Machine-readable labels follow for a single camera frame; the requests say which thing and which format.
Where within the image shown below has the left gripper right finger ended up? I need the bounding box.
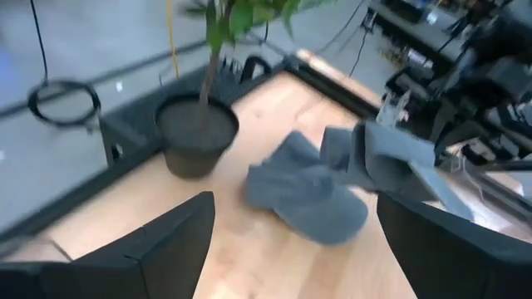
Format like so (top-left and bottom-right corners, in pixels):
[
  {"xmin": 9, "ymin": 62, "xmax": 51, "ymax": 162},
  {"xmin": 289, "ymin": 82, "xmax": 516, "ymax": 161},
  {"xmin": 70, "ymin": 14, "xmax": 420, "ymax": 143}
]
[{"xmin": 376, "ymin": 191, "xmax": 532, "ymax": 299}]

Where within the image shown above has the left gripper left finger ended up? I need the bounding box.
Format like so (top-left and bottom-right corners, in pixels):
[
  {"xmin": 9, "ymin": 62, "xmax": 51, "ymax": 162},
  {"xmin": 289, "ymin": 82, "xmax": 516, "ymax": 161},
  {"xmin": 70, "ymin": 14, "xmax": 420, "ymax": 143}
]
[{"xmin": 0, "ymin": 190, "xmax": 216, "ymax": 299}]

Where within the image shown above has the grey baseball cap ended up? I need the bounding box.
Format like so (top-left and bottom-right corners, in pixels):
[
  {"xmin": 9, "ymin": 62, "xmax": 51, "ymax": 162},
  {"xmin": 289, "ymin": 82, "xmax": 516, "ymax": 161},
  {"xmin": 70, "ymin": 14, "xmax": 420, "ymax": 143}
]
[{"xmin": 319, "ymin": 120, "xmax": 475, "ymax": 221}]

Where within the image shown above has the green plant in black pot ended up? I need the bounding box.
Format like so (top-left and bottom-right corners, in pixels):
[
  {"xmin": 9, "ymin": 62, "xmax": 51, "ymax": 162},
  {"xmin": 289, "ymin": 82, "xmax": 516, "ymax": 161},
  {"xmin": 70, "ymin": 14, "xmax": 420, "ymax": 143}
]
[{"xmin": 154, "ymin": 0, "xmax": 337, "ymax": 179}]

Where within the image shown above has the silver frame bracket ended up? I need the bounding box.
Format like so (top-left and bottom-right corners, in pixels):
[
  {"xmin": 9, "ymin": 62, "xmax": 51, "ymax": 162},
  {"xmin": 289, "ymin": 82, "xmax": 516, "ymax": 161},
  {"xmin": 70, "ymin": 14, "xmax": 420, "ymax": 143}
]
[{"xmin": 376, "ymin": 89, "xmax": 413, "ymax": 128}]

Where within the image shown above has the black hanging cable loop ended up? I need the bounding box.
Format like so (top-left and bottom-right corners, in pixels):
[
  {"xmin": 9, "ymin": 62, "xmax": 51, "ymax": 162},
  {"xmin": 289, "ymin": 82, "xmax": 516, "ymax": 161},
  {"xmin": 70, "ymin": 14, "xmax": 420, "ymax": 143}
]
[{"xmin": 27, "ymin": 0, "xmax": 102, "ymax": 129}]

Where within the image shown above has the yellow cable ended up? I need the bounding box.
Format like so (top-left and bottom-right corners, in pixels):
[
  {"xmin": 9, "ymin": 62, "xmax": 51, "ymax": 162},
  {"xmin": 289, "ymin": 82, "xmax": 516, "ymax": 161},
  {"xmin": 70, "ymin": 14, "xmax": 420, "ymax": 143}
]
[{"xmin": 165, "ymin": 0, "xmax": 180, "ymax": 80}]

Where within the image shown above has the black case handle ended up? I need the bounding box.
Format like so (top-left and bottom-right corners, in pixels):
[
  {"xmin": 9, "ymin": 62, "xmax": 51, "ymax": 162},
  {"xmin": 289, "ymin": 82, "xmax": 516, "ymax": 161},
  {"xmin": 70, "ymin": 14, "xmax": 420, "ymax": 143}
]
[{"xmin": 239, "ymin": 55, "xmax": 274, "ymax": 83}]

